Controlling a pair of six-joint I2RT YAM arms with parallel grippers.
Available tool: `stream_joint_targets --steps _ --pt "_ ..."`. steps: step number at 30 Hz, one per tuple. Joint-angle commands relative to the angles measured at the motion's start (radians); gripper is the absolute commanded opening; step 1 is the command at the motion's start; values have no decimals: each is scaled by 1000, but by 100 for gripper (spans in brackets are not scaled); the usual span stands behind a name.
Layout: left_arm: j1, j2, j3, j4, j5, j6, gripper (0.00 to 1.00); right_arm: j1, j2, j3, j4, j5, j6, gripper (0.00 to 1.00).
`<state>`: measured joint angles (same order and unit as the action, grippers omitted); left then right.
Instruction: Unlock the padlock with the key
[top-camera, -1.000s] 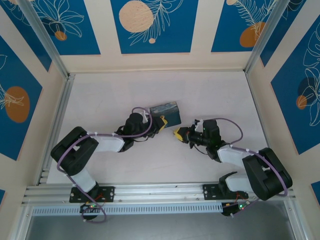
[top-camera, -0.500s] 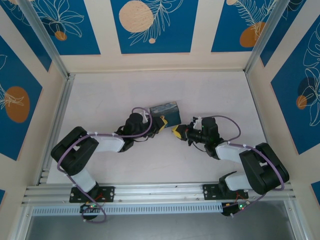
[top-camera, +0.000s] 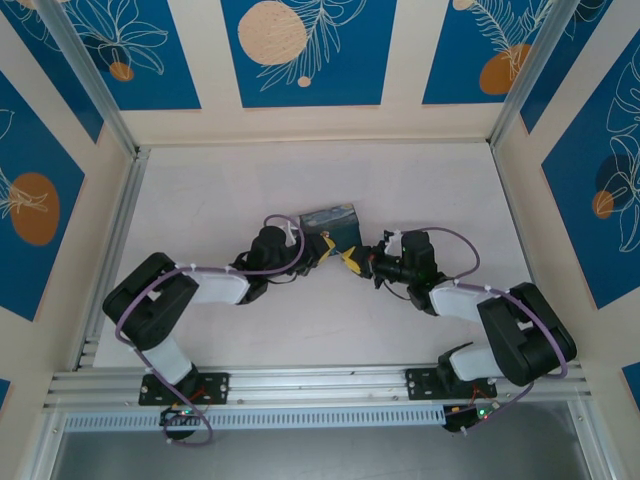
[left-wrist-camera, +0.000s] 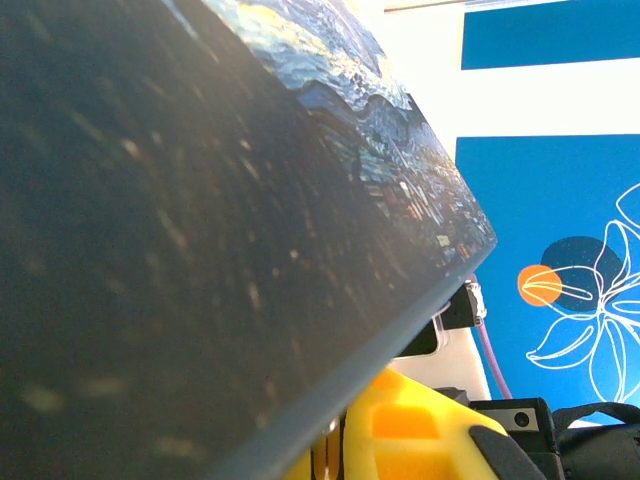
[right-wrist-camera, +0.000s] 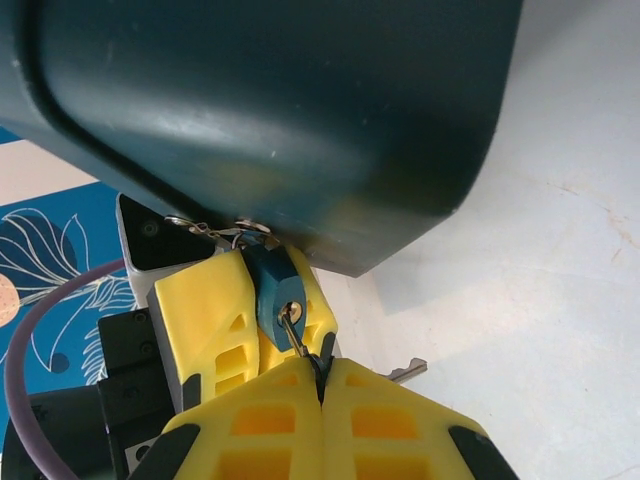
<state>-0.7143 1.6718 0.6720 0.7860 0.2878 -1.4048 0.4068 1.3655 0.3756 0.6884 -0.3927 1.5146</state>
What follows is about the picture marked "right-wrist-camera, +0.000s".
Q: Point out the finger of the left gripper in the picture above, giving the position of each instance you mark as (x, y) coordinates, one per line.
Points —
(200, 310)
(315, 310)

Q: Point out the starry night tin box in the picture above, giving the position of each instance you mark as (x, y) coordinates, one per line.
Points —
(250, 100)

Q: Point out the small blue padlock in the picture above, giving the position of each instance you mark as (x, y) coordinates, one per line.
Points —
(272, 290)

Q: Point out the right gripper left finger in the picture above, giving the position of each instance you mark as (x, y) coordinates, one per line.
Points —
(250, 430)

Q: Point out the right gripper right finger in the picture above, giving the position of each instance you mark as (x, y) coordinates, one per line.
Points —
(400, 435)

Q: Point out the small silver spare key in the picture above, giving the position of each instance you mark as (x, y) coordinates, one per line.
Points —
(407, 371)

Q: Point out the blue floral wall panel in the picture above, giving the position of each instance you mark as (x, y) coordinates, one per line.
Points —
(60, 240)

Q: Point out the small black-headed key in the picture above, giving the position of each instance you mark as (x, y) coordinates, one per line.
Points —
(320, 366)

